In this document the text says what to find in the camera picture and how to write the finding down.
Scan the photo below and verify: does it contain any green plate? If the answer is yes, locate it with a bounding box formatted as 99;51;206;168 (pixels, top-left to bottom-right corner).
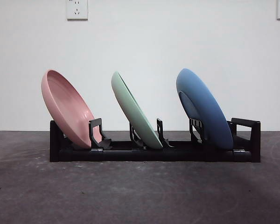
111;71;164;150

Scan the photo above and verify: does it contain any blue plate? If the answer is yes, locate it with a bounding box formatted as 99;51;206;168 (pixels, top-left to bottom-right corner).
176;68;233;150

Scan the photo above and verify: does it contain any pink plate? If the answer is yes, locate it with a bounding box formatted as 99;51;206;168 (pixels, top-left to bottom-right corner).
41;69;103;149

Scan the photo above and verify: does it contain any black plate rack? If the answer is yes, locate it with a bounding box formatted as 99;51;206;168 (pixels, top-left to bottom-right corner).
49;118;262;163

